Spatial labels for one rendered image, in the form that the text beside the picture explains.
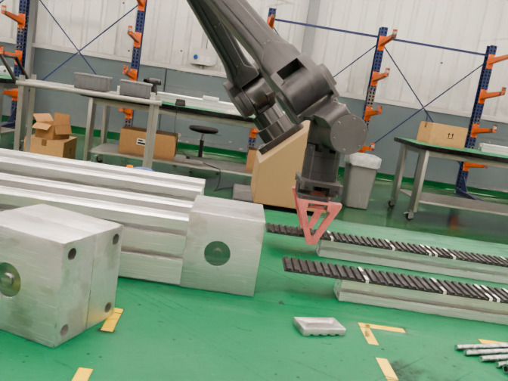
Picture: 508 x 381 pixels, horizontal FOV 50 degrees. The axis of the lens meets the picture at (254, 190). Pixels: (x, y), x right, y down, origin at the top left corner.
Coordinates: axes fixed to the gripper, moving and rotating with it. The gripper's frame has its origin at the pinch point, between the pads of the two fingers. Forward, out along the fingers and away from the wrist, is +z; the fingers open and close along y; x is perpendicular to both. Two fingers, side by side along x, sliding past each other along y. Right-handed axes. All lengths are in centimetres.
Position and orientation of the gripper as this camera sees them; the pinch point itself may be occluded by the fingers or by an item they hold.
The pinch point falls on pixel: (308, 233)
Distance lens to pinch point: 90.1
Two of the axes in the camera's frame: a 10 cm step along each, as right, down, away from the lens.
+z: -1.5, 9.7, 1.6
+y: 0.1, 1.7, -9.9
